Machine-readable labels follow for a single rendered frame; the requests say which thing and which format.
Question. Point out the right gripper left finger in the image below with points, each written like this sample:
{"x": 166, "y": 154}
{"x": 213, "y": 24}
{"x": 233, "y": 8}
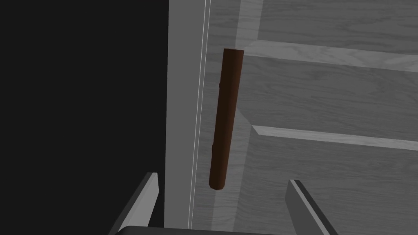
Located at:
{"x": 141, "y": 202}

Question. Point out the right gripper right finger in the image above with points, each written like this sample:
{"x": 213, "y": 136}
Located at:
{"x": 302, "y": 209}

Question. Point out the grey wooden panelled door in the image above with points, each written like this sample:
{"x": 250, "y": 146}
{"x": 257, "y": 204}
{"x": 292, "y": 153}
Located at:
{"x": 313, "y": 107}

